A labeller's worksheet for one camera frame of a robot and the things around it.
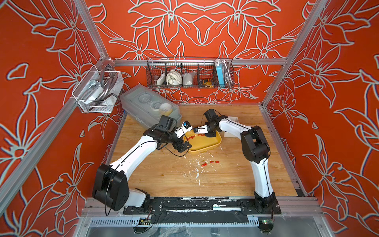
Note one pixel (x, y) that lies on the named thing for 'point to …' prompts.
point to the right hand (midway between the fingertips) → (204, 129)
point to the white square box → (233, 118)
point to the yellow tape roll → (166, 109)
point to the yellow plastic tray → (201, 142)
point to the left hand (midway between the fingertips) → (186, 138)
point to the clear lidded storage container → (146, 108)
